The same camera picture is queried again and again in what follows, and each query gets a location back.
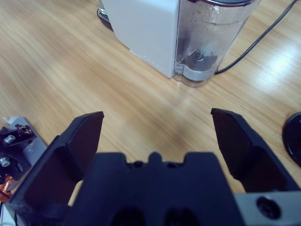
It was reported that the white mount plate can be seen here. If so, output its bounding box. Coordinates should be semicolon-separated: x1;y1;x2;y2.
0;116;48;189

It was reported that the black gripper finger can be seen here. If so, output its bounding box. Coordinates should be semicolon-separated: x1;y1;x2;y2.
211;107;301;194
8;111;105;226

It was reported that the clear water tank dark lid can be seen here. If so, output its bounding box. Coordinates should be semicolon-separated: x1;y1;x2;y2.
174;0;262;89

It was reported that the dark camera post with bracket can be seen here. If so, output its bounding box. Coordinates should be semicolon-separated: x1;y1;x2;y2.
0;124;36;182

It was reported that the white capsule coffee machine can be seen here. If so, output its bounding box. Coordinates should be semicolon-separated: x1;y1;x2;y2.
97;0;182;79

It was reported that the white paper tab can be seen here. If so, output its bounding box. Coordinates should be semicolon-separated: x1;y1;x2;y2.
1;115;20;125

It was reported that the black disc capsule rod stand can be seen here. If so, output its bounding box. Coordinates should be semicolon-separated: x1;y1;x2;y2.
281;113;301;168

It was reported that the black power cable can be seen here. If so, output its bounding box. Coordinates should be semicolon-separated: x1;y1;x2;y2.
215;0;299;74

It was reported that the chrome grate drip tray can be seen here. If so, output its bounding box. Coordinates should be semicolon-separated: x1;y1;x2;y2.
97;8;114;24

